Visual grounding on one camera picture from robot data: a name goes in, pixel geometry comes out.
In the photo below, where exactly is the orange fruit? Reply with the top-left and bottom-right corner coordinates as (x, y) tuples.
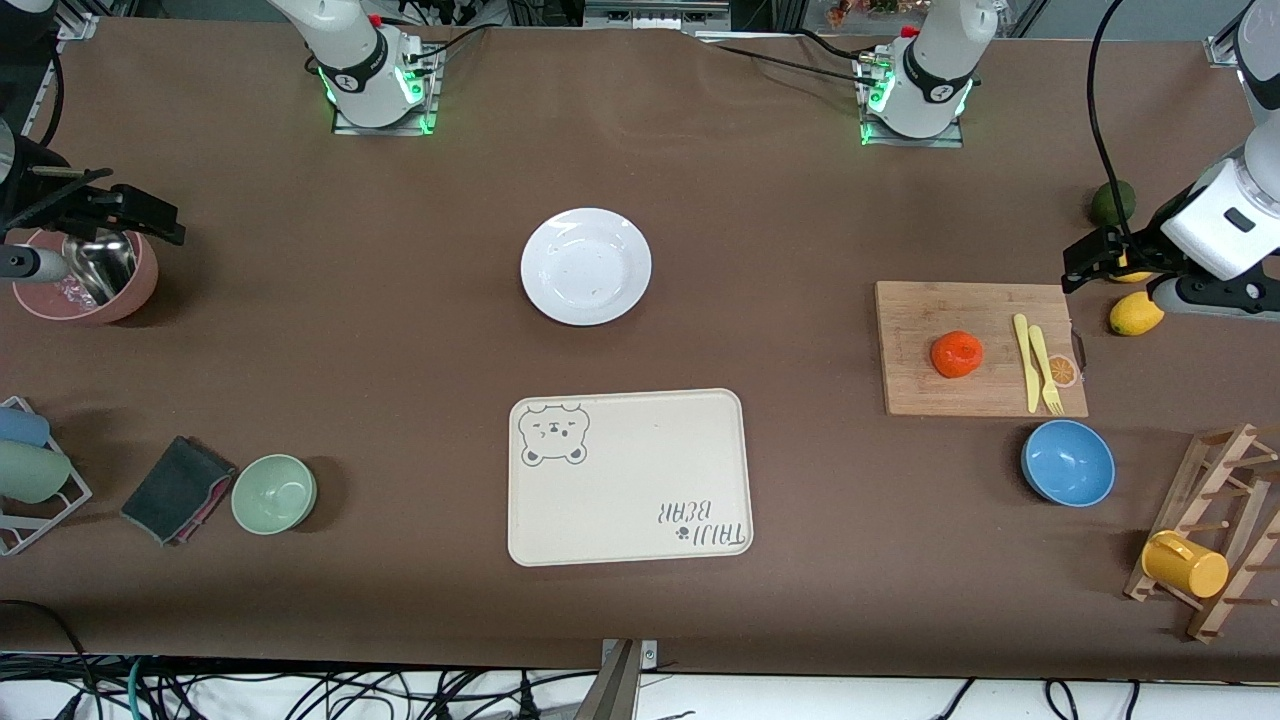
(930, 330), (985, 379)

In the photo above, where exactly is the white round plate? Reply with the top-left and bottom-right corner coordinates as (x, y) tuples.
(520, 207), (653, 327)

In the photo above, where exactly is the green avocado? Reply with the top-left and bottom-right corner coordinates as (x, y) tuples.
(1090, 180), (1138, 228)

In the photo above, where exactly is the pink bowl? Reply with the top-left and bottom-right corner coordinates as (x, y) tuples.
(12, 228), (159, 326)

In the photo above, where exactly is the metal scoop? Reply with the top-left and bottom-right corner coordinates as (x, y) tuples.
(62, 235), (138, 306)

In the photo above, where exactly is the yellow plastic fork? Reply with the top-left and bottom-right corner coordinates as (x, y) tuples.
(1028, 324), (1065, 416)

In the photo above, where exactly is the yellow plastic knife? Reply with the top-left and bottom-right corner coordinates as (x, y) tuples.
(1013, 313), (1042, 414)

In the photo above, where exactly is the wooden cutting board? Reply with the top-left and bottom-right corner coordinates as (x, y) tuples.
(875, 280), (1089, 419)

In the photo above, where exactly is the blue bowl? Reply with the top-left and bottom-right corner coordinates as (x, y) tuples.
(1020, 419), (1117, 508)

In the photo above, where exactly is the wooden mug rack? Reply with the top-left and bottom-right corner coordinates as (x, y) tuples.
(1123, 422), (1280, 643)

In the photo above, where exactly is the blue cup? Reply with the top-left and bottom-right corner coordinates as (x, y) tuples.
(0, 405), (51, 448)

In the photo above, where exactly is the dark grey folded cloth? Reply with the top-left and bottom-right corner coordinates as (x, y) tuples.
(120, 435), (238, 547)

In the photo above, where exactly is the green cup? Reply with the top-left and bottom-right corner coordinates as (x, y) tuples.
(0, 440), (73, 504)

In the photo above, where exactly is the pale green bowl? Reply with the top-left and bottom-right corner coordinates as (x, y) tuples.
(231, 454), (318, 536)

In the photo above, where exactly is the yellow mug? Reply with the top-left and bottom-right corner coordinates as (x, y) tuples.
(1141, 530), (1230, 599)

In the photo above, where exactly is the cream tray with bear print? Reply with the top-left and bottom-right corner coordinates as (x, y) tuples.
(507, 388), (754, 568)

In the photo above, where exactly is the grey metal box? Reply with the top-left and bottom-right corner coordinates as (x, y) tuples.
(583, 0), (736, 31)

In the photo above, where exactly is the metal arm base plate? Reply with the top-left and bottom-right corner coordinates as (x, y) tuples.
(330, 45), (441, 137)
(858, 50), (966, 149)

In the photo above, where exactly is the white wire cup rack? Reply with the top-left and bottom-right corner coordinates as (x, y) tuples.
(0, 395), (93, 557)

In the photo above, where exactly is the black base cable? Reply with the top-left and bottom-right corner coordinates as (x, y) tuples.
(405, 22), (493, 67)
(700, 30), (879, 83)

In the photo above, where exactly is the black floor cable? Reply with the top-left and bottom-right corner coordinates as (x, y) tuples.
(0, 598), (101, 720)

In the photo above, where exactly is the metal table bracket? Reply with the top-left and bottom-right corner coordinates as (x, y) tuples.
(585, 638), (659, 720)

